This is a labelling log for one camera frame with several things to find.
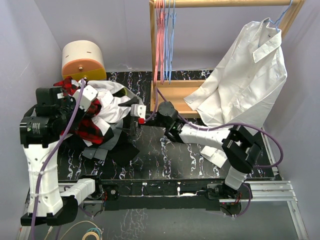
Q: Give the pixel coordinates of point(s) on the white shirt on hanger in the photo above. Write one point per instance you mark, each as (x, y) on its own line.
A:
(245, 84)

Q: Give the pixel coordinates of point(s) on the grey garment in pile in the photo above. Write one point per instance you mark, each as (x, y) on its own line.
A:
(110, 140)

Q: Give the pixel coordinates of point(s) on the blue hanger holding shirt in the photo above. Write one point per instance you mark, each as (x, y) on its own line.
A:
(278, 21)

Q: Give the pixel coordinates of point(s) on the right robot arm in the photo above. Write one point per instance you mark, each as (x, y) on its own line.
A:
(236, 142)

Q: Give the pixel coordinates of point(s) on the pink wire hanger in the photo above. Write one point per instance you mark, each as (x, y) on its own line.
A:
(160, 37)

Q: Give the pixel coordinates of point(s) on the cream cylindrical drum toy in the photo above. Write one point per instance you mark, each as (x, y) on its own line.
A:
(83, 59)

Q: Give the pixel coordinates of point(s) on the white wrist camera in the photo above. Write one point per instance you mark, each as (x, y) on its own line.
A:
(89, 94)
(139, 111)

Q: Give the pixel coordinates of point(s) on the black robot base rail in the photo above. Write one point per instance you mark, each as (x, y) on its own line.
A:
(155, 194)

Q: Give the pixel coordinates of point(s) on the black garment in pile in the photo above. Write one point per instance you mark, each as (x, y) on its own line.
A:
(122, 154)

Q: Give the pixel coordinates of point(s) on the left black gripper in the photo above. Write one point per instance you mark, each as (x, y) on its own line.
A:
(83, 113)

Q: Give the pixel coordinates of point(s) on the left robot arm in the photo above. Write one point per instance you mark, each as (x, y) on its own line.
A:
(42, 130)

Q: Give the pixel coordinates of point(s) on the wooden clothes rack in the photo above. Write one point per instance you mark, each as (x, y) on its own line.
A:
(177, 90)

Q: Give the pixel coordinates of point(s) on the green laundry basket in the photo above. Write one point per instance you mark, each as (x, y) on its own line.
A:
(122, 92)

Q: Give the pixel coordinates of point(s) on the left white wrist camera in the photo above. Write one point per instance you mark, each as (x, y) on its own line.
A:
(89, 94)

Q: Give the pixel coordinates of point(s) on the aluminium frame rail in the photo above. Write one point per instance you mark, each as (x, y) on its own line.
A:
(279, 191)

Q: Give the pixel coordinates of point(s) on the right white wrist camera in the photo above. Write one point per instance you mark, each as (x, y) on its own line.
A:
(139, 111)

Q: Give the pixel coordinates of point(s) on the red black plaid shirt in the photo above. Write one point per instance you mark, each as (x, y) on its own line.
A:
(86, 130)

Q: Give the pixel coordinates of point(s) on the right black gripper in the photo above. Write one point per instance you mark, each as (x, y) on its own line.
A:
(130, 131)

